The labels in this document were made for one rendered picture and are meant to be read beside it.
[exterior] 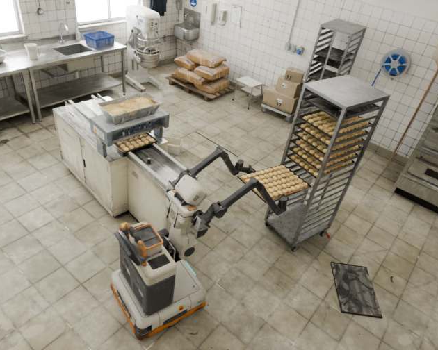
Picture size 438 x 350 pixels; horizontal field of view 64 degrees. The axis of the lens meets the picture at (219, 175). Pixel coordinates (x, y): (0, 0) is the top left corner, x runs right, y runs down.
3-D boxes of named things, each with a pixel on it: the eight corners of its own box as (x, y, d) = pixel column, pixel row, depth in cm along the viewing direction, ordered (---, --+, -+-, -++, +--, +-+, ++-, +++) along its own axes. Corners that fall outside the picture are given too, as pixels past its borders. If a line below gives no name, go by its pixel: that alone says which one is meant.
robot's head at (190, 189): (185, 203, 254) (199, 188, 253) (172, 187, 267) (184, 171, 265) (197, 209, 265) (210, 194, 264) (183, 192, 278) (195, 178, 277)
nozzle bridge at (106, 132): (92, 146, 362) (89, 117, 341) (151, 128, 405) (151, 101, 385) (108, 162, 344) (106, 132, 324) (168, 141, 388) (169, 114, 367)
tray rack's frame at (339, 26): (304, 119, 651) (335, 18, 544) (329, 130, 630) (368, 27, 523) (288, 132, 607) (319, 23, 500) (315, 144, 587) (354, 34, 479)
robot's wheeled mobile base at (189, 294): (139, 345, 288) (139, 328, 273) (109, 287, 326) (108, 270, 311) (206, 307, 323) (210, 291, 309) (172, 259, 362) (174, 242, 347)
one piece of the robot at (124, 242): (143, 274, 260) (131, 261, 243) (124, 242, 281) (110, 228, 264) (156, 264, 262) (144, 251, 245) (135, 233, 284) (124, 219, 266)
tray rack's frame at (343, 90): (291, 253, 388) (347, 107, 281) (261, 223, 419) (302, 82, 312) (329, 232, 422) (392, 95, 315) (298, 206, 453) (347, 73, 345)
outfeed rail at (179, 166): (91, 99, 441) (90, 94, 437) (93, 98, 443) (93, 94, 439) (195, 183, 336) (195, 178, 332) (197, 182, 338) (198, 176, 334)
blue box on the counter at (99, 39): (96, 48, 572) (95, 39, 563) (84, 42, 584) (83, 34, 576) (115, 44, 599) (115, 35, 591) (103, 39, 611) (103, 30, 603)
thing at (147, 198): (127, 215, 407) (125, 151, 353) (152, 203, 428) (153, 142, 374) (164, 253, 370) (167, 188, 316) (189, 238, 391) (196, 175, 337)
